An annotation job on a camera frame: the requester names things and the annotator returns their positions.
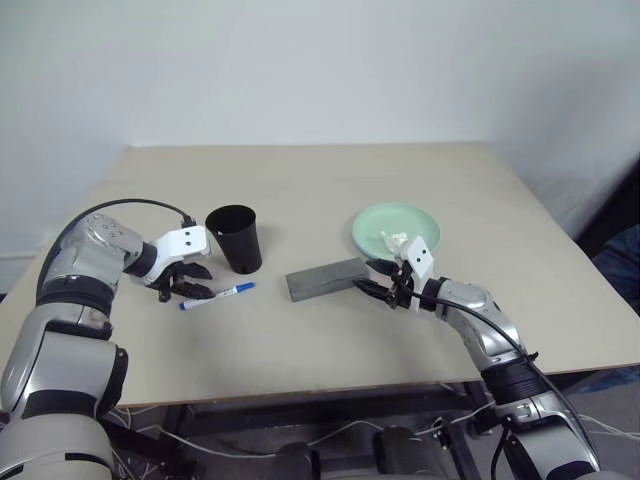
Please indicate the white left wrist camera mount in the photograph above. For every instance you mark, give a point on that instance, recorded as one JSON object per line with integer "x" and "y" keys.
{"x": 182, "y": 242}

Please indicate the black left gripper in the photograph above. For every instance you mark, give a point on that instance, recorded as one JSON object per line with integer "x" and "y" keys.
{"x": 172, "y": 280}

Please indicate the black table frame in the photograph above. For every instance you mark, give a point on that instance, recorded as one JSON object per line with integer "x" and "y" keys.
{"x": 320, "y": 400}

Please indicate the dark blue jeans leg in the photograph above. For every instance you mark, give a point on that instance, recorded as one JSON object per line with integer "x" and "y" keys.
{"x": 620, "y": 272}

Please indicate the white tissue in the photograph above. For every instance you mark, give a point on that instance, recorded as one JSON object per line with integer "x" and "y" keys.
{"x": 395, "y": 242}

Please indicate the grey glasses case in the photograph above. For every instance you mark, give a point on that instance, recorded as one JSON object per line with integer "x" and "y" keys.
{"x": 325, "y": 277}

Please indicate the blue capped white marker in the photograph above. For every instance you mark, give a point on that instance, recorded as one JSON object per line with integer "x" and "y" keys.
{"x": 220, "y": 295}

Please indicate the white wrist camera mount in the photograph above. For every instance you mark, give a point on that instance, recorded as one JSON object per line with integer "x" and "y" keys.
{"x": 182, "y": 242}
{"x": 419, "y": 257}

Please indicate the green plate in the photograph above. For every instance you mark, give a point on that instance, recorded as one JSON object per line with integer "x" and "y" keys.
{"x": 390, "y": 222}

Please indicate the black plastic cup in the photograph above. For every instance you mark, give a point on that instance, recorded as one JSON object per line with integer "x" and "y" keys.
{"x": 237, "y": 240}

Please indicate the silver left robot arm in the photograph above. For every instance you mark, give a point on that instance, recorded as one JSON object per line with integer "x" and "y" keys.
{"x": 75, "y": 260}

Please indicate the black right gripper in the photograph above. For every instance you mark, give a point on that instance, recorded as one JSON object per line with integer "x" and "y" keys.
{"x": 401, "y": 290}

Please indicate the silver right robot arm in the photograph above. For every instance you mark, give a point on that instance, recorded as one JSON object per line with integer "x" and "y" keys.
{"x": 475, "y": 305}

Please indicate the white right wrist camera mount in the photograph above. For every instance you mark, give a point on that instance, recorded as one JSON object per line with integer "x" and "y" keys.
{"x": 419, "y": 257}

